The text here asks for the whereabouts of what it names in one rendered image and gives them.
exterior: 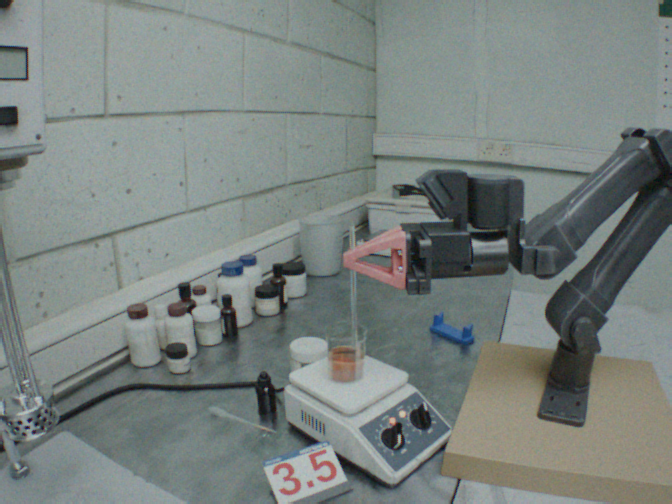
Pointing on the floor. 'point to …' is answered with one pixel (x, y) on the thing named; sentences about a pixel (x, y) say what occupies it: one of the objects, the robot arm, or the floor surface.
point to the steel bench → (316, 311)
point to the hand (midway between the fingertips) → (350, 259)
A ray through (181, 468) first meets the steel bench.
